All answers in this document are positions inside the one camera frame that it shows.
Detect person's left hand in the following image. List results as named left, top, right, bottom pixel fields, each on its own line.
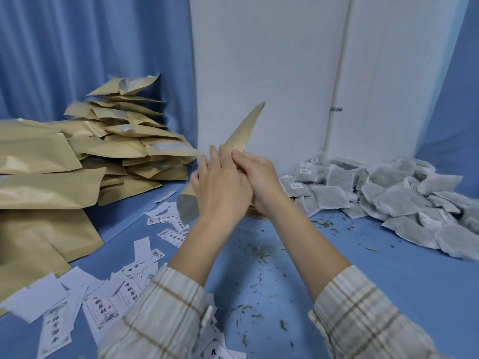
left=190, top=145, right=254, bottom=230

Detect person's right hand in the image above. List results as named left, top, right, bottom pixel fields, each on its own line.
left=218, top=145, right=291, bottom=217

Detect stack of kraft pouches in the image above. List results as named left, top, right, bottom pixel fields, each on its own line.
left=245, top=205, right=270, bottom=220

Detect kraft paper pouch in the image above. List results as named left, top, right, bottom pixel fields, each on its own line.
left=176, top=101, right=267, bottom=225

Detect pile of white tea bags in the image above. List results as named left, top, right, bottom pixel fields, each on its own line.
left=278, top=151, right=479, bottom=261

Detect pile of kraft pouches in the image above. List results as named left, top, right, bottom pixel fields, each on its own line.
left=0, top=73, right=205, bottom=317

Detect white paper labels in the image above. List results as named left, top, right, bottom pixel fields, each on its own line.
left=0, top=190, right=247, bottom=359

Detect person's right forearm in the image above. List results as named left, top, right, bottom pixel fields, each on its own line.
left=267, top=199, right=446, bottom=359

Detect person's left forearm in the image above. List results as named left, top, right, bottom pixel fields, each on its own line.
left=97, top=216, right=247, bottom=359

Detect blue table cover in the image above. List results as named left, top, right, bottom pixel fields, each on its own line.
left=0, top=175, right=479, bottom=359

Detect blue curtain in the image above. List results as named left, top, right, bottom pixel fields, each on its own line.
left=0, top=0, right=198, bottom=146
left=415, top=0, right=479, bottom=200

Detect white wall pipe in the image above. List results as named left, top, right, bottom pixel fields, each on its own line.
left=322, top=0, right=354, bottom=156

